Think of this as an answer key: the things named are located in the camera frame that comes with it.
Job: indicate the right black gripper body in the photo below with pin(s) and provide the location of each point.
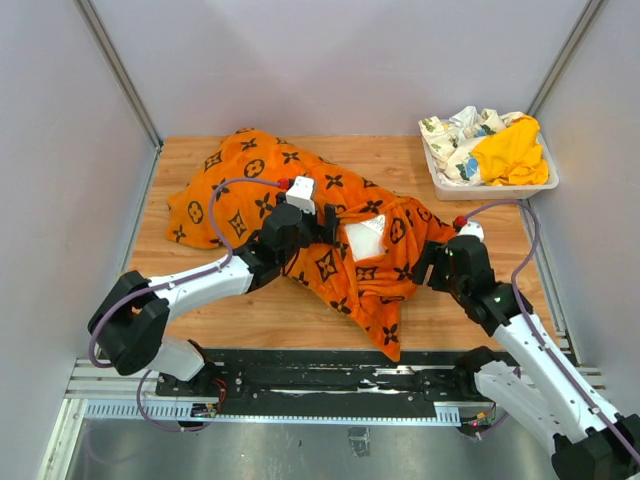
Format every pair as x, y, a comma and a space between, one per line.
442, 277

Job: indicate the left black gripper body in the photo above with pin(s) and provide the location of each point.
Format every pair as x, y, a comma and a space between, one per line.
311, 231

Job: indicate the white pillow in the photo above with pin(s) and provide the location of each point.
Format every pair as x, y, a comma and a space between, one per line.
365, 238

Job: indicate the orange monogram pillowcase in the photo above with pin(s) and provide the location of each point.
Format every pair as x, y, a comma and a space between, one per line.
232, 193

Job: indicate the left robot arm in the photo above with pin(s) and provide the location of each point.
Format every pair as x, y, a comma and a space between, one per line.
129, 327

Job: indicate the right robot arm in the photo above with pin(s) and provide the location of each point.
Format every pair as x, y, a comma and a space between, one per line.
585, 435

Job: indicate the white plastic bin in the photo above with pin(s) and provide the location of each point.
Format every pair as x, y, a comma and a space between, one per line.
487, 192

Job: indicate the yellow cloth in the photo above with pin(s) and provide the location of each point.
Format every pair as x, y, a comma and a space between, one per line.
513, 156

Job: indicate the white patterned cloth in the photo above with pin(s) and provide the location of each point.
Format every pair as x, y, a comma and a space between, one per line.
451, 142

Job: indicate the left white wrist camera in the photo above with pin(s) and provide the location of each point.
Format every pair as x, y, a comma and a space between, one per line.
301, 194

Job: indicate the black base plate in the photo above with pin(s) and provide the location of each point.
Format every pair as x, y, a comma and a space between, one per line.
352, 382

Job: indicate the white slotted cable duct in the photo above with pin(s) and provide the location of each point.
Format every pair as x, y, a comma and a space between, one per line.
443, 416

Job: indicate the right aluminium frame post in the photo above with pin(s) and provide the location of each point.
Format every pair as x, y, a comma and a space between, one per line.
586, 19

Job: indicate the aluminium frame post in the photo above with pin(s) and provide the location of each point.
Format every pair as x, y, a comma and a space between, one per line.
586, 19
97, 28

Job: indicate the left aluminium frame post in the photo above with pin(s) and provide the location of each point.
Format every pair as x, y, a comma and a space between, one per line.
97, 28

